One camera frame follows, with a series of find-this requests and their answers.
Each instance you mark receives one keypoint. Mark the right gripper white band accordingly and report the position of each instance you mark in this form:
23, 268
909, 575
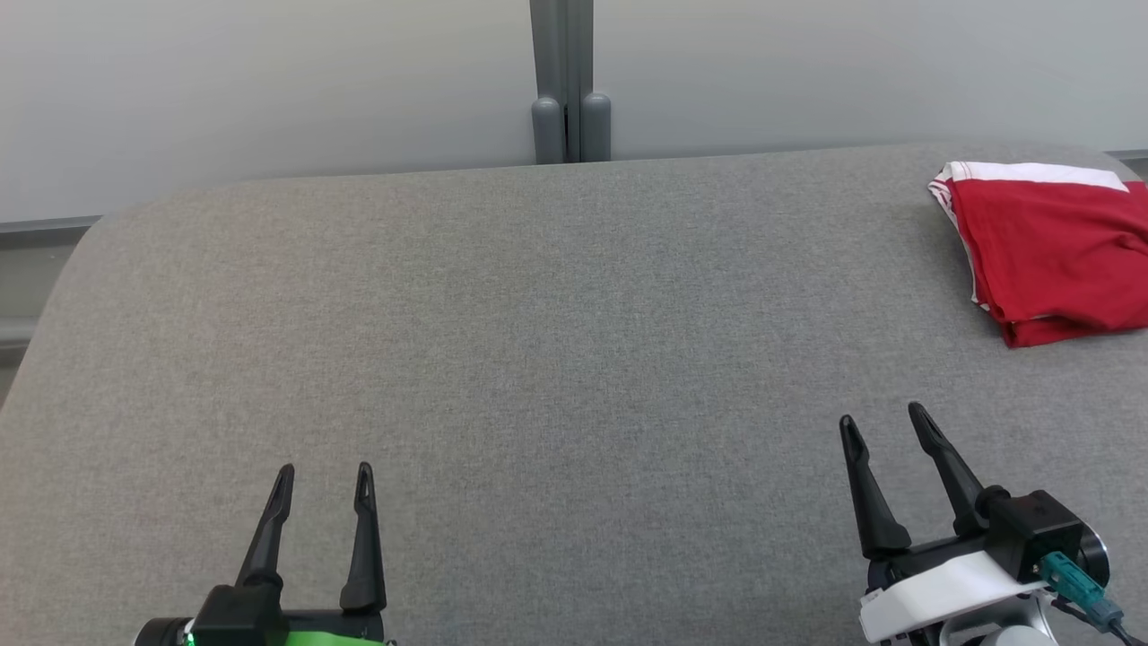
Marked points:
942, 588

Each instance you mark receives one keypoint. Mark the red white basketball jersey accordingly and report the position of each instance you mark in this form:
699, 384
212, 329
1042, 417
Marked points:
1076, 332

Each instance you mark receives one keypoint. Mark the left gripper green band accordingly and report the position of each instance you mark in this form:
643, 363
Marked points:
341, 632

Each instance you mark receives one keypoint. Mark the grey cylindrical post cap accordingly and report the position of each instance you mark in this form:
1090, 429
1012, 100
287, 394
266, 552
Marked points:
547, 130
596, 127

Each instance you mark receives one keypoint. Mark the grey partition post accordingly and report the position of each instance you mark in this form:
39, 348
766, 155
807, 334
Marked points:
560, 45

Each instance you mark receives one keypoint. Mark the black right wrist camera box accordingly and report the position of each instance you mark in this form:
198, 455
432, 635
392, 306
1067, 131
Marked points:
1031, 525

